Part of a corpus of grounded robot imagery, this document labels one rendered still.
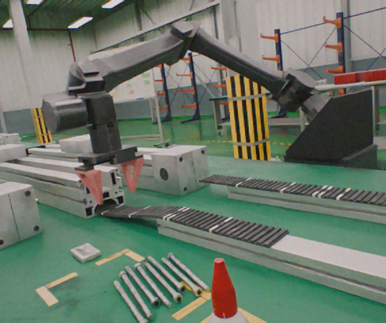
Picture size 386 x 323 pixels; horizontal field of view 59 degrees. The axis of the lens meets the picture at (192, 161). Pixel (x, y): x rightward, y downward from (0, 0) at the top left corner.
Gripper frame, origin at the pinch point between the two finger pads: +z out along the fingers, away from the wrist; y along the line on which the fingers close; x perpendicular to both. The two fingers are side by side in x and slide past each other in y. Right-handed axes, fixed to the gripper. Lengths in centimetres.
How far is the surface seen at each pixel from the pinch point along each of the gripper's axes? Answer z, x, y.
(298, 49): -76, -369, -805
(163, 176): 0.4, -1.6, -14.0
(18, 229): 2.1, -6.8, 17.3
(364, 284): 3.3, 47.7, 1.8
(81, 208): 2.1, -5.7, 5.1
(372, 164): 10, 26, -70
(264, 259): 3.4, 36.1, 2.4
